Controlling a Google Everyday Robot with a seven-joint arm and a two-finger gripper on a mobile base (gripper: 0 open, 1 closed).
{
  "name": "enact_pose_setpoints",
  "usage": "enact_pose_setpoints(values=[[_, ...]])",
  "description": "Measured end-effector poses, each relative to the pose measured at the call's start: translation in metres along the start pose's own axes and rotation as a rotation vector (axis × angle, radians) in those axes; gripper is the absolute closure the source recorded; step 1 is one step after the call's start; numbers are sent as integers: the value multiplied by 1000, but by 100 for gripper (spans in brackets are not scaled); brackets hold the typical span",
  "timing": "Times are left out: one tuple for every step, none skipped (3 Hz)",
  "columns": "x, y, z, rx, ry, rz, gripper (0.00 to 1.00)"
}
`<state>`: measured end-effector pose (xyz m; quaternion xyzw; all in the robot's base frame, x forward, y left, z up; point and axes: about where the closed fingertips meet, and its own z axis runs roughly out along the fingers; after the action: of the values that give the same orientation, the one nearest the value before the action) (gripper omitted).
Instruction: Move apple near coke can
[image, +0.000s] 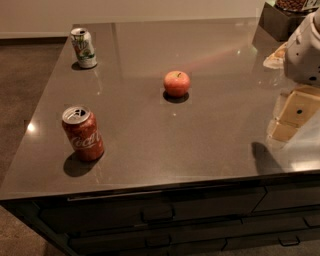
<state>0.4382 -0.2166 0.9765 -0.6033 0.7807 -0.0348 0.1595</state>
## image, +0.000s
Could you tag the dark snack holder box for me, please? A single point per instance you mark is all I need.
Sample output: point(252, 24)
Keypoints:
point(280, 18)

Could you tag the red coke can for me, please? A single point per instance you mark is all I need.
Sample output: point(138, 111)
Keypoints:
point(80, 126)

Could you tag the red apple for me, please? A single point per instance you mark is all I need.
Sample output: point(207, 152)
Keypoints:
point(176, 83)

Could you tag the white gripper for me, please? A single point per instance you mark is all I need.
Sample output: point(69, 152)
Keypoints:
point(304, 55)

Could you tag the dark cabinet drawers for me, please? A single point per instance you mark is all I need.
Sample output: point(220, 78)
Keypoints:
point(177, 222)

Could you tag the white green soda can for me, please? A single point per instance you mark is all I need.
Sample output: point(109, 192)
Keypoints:
point(82, 43)

